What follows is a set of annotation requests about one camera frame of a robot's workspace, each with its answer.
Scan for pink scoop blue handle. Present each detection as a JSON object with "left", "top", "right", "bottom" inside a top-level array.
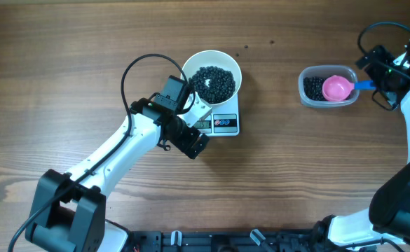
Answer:
[{"left": 322, "top": 76, "right": 376, "bottom": 102}]

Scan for white bowl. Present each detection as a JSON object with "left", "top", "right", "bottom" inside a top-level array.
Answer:
[{"left": 182, "top": 50, "right": 242, "bottom": 106}]

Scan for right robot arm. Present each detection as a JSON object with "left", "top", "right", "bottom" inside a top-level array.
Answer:
[{"left": 308, "top": 39, "right": 410, "bottom": 251}]

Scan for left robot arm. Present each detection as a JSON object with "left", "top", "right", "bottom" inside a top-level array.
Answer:
[{"left": 23, "top": 94, "right": 212, "bottom": 251}]

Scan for white digital kitchen scale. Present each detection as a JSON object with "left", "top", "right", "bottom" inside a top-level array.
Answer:
[{"left": 193, "top": 94, "right": 240, "bottom": 137}]

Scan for black beans in bowl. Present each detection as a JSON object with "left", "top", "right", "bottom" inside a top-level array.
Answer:
[{"left": 189, "top": 66, "right": 235, "bottom": 104}]

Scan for clear plastic container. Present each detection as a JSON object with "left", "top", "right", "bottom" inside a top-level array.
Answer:
[{"left": 298, "top": 65, "right": 360, "bottom": 109}]

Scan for left black cable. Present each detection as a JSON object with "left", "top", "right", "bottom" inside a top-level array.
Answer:
[{"left": 7, "top": 52, "right": 191, "bottom": 252}]

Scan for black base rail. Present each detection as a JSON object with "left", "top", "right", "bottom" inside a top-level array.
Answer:
[{"left": 122, "top": 230, "right": 340, "bottom": 252}]

